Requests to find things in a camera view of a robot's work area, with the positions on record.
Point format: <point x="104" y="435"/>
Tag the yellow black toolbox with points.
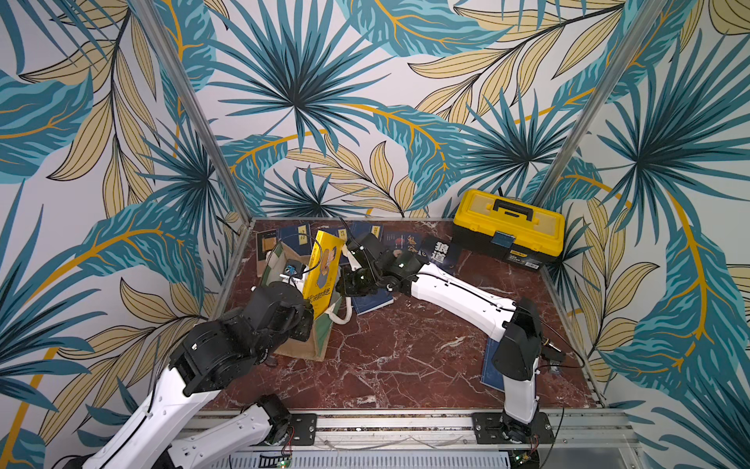
<point x="512" y="231"/>

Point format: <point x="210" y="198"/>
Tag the left metal frame post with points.
<point x="157" y="33"/>

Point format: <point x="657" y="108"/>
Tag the black wolf cover book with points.
<point x="442" y="253"/>

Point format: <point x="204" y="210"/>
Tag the dark book old man back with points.
<point x="399" y="242"/>

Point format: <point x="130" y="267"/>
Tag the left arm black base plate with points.
<point x="298" y="430"/>

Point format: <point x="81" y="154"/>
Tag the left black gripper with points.
<point x="305" y="318"/>

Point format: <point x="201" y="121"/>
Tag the green beige canvas bag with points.
<point x="313" y="349"/>

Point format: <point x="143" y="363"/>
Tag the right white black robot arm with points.
<point x="514" y="325"/>

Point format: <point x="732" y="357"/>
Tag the front aluminium rail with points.
<point x="437" y="439"/>

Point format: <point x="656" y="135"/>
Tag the brown cover book back left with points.
<point x="265" y="242"/>

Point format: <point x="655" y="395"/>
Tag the yellow book cartoon figure cover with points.
<point x="320" y="283"/>

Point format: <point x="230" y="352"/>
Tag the metal frame post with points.
<point x="157" y="33"/>
<point x="620" y="62"/>

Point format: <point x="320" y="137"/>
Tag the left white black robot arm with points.
<point x="210" y="358"/>

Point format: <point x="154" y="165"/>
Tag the blue book front right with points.
<point x="491" y="377"/>

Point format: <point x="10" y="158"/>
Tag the blue book back middle left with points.
<point x="335" y="231"/>

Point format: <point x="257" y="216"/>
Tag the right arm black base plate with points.
<point x="498" y="428"/>

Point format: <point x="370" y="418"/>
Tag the blue book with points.
<point x="491" y="377"/>
<point x="335" y="231"/>
<point x="361" y="228"/>
<point x="297" y="238"/>

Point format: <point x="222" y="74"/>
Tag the right metal frame post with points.
<point x="620" y="62"/>

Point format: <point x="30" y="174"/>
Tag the blue book centre table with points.
<point x="372" y="302"/>

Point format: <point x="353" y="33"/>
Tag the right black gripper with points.
<point x="354" y="280"/>

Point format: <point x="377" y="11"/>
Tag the blue book back middle right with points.
<point x="361" y="228"/>

